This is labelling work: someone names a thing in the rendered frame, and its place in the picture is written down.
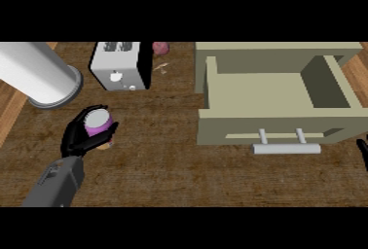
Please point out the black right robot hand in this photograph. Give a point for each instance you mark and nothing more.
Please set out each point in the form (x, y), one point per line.
(364, 152)

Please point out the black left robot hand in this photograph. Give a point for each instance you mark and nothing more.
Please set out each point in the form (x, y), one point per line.
(76, 136)

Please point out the purple can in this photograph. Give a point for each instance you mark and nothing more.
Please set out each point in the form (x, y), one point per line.
(98, 123)

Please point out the olive green open drawer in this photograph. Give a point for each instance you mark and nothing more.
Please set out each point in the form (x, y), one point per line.
(278, 107)

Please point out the small tan object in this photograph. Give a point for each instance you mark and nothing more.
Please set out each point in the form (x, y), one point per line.
(104, 146)

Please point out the white toaster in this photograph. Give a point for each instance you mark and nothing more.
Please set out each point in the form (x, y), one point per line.
(120, 66)

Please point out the pale garlic piece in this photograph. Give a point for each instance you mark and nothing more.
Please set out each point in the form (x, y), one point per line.
(161, 67)

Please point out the red onion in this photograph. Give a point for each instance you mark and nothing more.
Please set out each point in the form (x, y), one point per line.
(161, 48)

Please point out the olive green cabinet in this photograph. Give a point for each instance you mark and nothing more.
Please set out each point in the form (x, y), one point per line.
(268, 53)

